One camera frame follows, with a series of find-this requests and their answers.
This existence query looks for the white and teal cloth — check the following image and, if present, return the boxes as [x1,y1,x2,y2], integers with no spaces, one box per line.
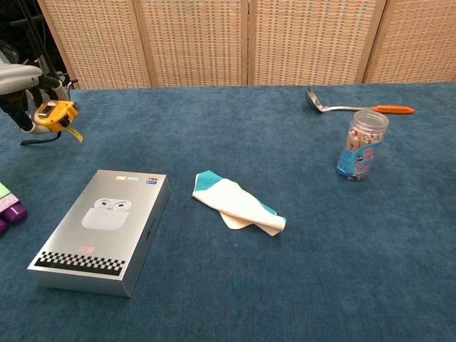
[191,170,288,237]

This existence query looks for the silver earbuds box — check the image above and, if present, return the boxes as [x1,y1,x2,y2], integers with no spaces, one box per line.
[26,169,171,298]

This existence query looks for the clear plastic snack jar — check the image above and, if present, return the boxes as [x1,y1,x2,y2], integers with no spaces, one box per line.
[336,110,390,182]

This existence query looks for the black tripod stand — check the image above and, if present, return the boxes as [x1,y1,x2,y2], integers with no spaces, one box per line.
[21,0,60,78]

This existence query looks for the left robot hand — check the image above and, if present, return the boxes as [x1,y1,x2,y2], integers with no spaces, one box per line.
[0,65,71,135]

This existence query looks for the purple green toy binoculars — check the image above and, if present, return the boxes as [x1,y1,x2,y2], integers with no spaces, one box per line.
[0,182,29,238]

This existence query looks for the woven wooden folding screen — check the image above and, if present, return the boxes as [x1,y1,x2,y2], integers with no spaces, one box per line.
[37,0,456,89]

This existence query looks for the yellow tape measure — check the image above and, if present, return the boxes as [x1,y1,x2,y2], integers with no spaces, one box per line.
[20,100,83,146]

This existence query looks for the steel ladle orange handle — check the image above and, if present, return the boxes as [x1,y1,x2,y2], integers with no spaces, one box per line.
[304,87,416,115]

